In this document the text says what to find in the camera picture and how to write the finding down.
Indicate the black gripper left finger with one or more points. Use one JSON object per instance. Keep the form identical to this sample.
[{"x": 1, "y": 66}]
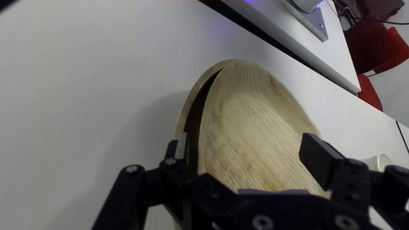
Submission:
[{"x": 170, "y": 169}]

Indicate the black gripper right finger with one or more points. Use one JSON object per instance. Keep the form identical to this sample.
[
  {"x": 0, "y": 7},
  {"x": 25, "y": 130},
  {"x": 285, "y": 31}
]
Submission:
[{"x": 340, "y": 178}]

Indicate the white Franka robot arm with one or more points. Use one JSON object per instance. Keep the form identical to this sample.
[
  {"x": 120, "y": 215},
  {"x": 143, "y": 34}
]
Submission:
[{"x": 307, "y": 3}]

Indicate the red office chair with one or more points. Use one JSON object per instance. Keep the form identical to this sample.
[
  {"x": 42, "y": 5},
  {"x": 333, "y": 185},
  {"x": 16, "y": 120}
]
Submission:
[{"x": 370, "y": 46}]

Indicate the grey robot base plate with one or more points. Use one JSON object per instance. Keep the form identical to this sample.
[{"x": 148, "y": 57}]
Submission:
[{"x": 313, "y": 23}]

